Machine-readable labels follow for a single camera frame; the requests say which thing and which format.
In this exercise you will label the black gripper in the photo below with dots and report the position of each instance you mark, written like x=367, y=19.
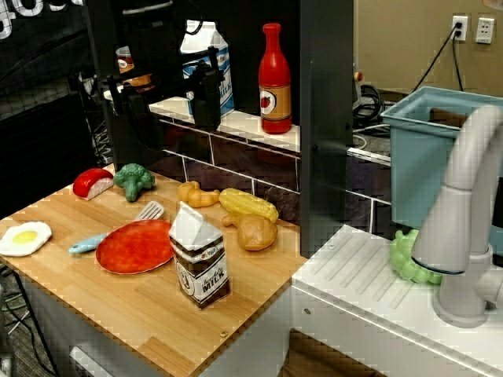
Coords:
x=153, y=47

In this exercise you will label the brown chocolate milk carton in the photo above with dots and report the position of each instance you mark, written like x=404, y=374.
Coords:
x=200, y=267

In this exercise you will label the blue white milk carton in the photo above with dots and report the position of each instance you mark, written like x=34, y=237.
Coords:
x=224, y=59

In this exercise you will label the glass jar orange label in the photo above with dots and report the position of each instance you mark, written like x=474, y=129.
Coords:
x=125, y=61

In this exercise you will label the green toy broccoli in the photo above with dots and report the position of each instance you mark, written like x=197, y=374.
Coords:
x=133, y=178

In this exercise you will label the yellow toy croissant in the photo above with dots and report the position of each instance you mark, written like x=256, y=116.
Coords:
x=194, y=195

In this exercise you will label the red ketchup bottle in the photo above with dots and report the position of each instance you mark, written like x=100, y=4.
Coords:
x=275, y=82

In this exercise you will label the red white toy sushi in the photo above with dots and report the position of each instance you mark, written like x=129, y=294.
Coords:
x=92, y=184

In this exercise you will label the yellow toy corn cob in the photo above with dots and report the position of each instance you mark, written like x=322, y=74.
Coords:
x=247, y=204

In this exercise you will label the red plate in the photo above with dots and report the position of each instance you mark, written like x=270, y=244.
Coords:
x=133, y=247

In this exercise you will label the black banner white letters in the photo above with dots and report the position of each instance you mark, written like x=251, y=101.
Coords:
x=35, y=47

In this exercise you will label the brown toy chicken drumstick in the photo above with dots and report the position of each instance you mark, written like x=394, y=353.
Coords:
x=255, y=233

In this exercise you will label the red emergency stop button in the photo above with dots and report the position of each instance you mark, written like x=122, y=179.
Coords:
x=358, y=75

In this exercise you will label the toy fried egg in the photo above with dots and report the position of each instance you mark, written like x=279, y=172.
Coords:
x=24, y=237

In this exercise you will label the white toy sink counter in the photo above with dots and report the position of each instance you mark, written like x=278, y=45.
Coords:
x=353, y=282

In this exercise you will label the light blue plastic bin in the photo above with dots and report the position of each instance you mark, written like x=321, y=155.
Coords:
x=420, y=169

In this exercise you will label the green toy grapes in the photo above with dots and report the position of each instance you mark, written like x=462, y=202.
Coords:
x=402, y=259

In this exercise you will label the grey toy faucet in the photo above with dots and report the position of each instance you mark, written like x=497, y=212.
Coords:
x=467, y=204

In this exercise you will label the white wall shelf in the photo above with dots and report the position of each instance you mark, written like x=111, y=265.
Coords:
x=243, y=125

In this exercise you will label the black vertical post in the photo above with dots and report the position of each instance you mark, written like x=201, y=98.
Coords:
x=326, y=118

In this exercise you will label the white wall outlet with plugs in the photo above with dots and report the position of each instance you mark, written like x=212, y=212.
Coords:
x=460, y=28

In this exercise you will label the white empty wall outlet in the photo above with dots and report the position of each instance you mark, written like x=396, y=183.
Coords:
x=484, y=29

